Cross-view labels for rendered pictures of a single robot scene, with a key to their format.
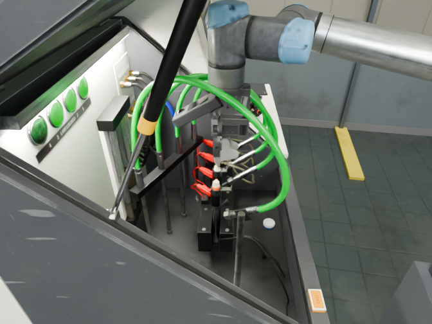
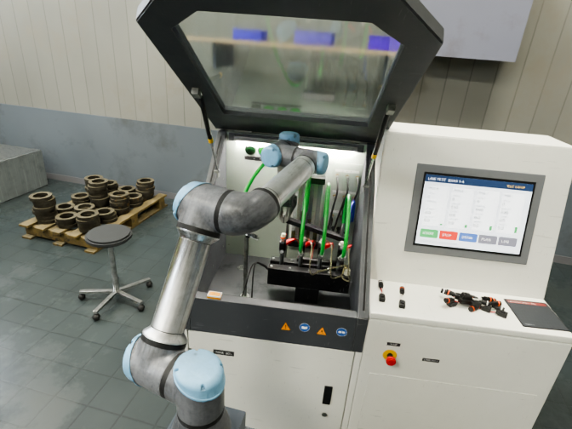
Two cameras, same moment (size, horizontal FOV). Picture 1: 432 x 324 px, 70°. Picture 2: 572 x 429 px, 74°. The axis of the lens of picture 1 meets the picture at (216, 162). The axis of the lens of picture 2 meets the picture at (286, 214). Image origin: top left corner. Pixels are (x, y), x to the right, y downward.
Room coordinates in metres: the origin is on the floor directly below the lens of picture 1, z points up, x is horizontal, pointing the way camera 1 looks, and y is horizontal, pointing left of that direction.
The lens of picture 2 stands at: (0.68, -1.39, 1.83)
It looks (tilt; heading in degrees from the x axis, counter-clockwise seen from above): 24 degrees down; 92
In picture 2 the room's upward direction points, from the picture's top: 4 degrees clockwise
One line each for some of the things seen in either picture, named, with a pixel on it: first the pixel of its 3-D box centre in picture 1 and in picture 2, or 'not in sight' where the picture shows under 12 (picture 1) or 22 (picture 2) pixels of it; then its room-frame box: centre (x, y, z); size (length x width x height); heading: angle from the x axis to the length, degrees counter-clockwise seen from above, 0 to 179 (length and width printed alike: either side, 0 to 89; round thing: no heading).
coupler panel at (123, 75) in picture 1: (134, 108); (343, 197); (0.87, 0.25, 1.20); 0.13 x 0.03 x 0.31; 178
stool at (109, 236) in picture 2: not in sight; (111, 268); (-0.63, 0.85, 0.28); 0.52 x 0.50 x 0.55; 173
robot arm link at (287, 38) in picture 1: (281, 38); (280, 155); (0.59, -0.12, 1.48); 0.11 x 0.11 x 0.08; 68
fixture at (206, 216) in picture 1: (217, 208); (307, 281); (0.74, -0.01, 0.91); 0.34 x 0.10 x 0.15; 178
